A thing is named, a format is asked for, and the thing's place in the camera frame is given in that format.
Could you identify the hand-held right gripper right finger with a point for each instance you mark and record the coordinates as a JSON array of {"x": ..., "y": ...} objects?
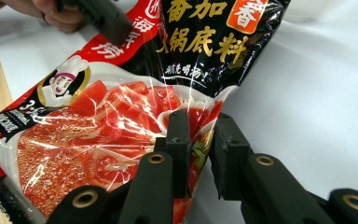
[{"x": 230, "y": 155}]

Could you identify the red and black soup-base packet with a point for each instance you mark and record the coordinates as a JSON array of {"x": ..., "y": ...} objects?
[{"x": 112, "y": 124}]

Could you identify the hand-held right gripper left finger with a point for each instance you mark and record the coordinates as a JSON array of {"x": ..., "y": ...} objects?
[{"x": 177, "y": 146}]

